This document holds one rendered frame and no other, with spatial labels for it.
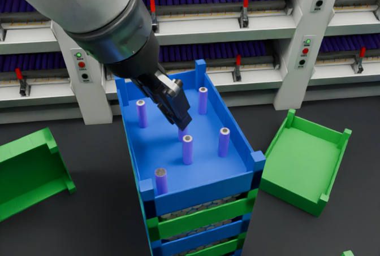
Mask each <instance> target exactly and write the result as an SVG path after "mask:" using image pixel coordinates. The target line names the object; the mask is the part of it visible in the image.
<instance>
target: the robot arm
mask: <svg viewBox="0 0 380 256"><path fill-rule="evenodd" d="M26 1H27V2H28V3H29V4H30V5H32V6H33V7H34V8H35V9H36V10H37V11H38V12H39V13H41V14H43V15H44V16H46V17H48V18H50V19H51V20H53V21H54V22H56V23H57V24H58V25H60V26H61V27H62V29H63V30H64V32H65V33H66V34H67V35H68V36H69V37H71V38H72V39H73V40H74V41H75V42H76V43H77V44H78V46H80V47H81V48H82V49H83V50H84V51H85V52H86V53H87V55H90V56H91V57H92V58H94V59H95V60H97V61H98V62H99V63H103V64H104V65H105V67H106V68H107V69H108V70H109V71H110V72H111V73H112V74H113V75H115V76H116V77H120V78H123V79H130V80H131V81H132V82H133V83H134V84H135V85H136V86H137V87H138V88H139V89H140V91H141V92H142V93H143V94H144V96H145V97H148V98H149V97H150V98H151V100H152V101H153V103H155V104H158V105H157V107H158V108H159V110H160V111H161V113H163V115H164V116H165V118H166V119H167V120H168V121H169V123H171V124H172V125H173V124H174V123H175V124H176V126H177V127H178V128H179V129H180V130H181V131H184V130H185V128H186V127H187V125H188V124H189V123H190V122H191V121H192V118H191V116H190V115H189V113H188V110H189V108H190V105H189V103H188V100H187V98H186V95H185V93H184V90H183V82H182V81H181V80H179V79H172V80H170V79H169V77H168V75H167V74H166V71H165V70H164V68H163V65H162V64H161V62H160V61H159V60H158V57H159V42H158V40H157V38H156V36H155V34H154V32H153V31H152V18H151V15H150V13H149V11H148V10H147V8H146V6H145V4H144V3H143V0H26Z"/></svg>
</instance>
